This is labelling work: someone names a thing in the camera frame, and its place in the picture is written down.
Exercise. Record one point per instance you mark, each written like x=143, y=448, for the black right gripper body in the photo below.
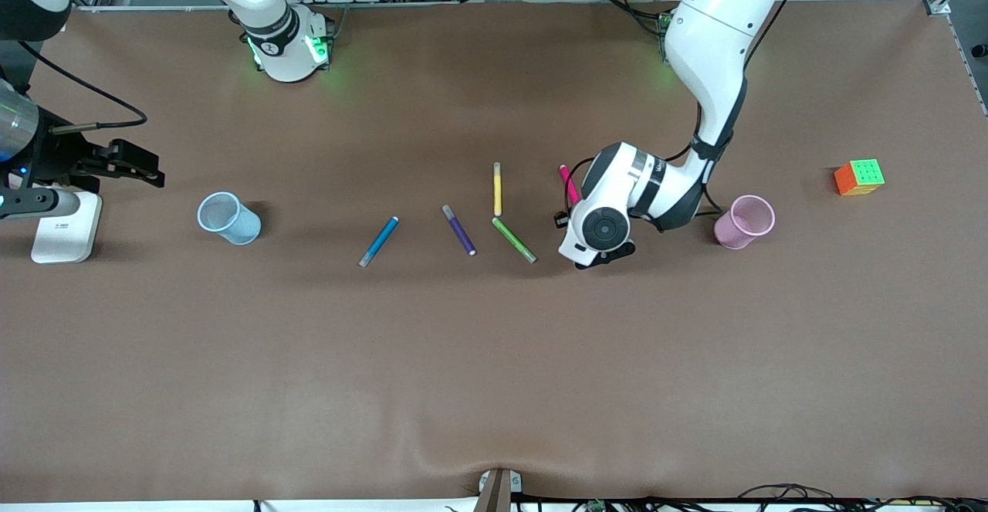
x=63, y=155

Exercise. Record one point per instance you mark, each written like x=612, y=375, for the pink marker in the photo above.
x=567, y=178

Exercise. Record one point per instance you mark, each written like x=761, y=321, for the blue marker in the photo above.
x=379, y=242

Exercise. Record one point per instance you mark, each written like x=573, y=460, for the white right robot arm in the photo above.
x=282, y=52

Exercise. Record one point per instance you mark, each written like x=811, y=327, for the white lamp stand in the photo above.
x=65, y=238

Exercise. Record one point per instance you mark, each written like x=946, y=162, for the green marker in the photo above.
x=513, y=239

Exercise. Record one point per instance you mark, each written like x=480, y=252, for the translucent blue cup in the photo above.
x=239, y=226

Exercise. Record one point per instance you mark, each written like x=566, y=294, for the translucent pink cup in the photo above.
x=733, y=230

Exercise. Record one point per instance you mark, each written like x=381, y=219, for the yellow marker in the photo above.
x=498, y=191

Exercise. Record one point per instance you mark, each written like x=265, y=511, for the purple marker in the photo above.
x=461, y=232

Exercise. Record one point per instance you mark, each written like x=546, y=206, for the brown table mat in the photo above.
x=494, y=381

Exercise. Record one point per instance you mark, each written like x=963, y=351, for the colourful puzzle cube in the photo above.
x=859, y=178

